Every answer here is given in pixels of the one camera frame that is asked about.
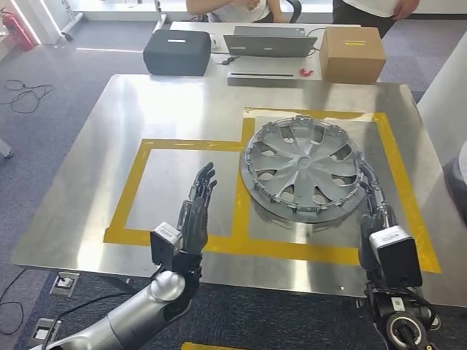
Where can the grey flat slotted device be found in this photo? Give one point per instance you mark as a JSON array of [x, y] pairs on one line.
[[262, 79]]

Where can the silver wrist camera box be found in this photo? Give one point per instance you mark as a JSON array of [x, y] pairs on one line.
[[397, 256], [164, 244]]

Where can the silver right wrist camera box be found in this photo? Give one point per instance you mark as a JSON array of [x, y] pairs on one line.
[[397, 256]]

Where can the silver plastic wheel hubcap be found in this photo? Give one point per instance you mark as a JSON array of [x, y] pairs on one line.
[[302, 169]]

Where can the small red object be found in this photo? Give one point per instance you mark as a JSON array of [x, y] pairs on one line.
[[306, 73]]

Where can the black hard carry case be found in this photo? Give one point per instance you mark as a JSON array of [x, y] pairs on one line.
[[177, 53]]

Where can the white desk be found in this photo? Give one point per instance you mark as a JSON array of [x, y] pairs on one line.
[[218, 65]]

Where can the white desk leg frame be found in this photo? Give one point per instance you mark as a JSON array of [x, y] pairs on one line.
[[71, 21]]

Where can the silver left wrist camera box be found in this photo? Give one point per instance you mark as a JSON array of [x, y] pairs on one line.
[[164, 244]]

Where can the brown cardboard box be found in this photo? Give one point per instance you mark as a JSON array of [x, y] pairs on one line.
[[352, 55]]

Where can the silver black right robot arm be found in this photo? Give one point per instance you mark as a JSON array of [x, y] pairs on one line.
[[401, 323]]

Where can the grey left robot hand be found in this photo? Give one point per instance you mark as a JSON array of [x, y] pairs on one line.
[[193, 227]]

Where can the metal floor socket plate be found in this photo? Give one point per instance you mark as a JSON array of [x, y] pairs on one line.
[[44, 332], [65, 284]]

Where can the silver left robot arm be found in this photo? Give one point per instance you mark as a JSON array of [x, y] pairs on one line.
[[146, 309]]

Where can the grey laptop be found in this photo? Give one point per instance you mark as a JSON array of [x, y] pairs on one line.
[[270, 43]]

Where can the white computer mouse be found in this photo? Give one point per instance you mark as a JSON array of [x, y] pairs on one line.
[[214, 42]]

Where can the white table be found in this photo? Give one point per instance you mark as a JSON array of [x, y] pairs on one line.
[[445, 96]]

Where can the stainless steel workbench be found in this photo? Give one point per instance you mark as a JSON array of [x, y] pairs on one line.
[[146, 111]]

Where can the red fire extinguisher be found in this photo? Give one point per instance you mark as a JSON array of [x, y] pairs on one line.
[[18, 31]]

